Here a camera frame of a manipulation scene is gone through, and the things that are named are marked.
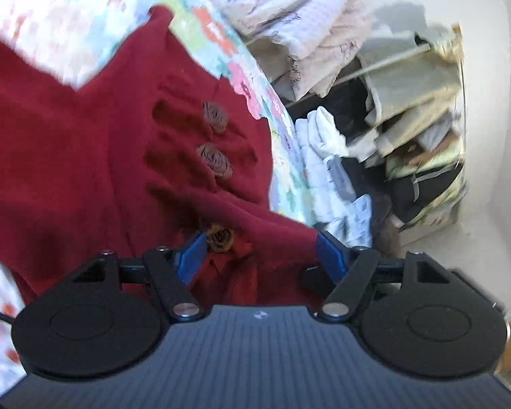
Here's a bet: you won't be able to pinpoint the dark clothes heap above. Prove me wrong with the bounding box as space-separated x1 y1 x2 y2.
281 79 394 239

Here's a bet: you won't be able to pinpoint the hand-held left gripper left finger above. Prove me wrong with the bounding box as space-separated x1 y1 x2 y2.
70 230 209 323

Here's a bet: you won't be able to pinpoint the floral quilt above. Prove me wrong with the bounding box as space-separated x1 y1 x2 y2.
0 0 313 227

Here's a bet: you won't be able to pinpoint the pile of folded clothes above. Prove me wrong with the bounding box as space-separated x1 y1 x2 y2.
358 23 470 233

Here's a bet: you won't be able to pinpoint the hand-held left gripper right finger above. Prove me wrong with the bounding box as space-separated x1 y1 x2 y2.
299 230 451 319

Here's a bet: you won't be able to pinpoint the white crumpled cloths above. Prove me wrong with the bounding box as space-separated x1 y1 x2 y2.
295 106 374 248

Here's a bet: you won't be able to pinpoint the dark red sweater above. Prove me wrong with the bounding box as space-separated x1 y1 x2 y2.
0 5 326 307

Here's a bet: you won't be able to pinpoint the beige printed blanket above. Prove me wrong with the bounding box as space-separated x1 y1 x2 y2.
215 0 373 100

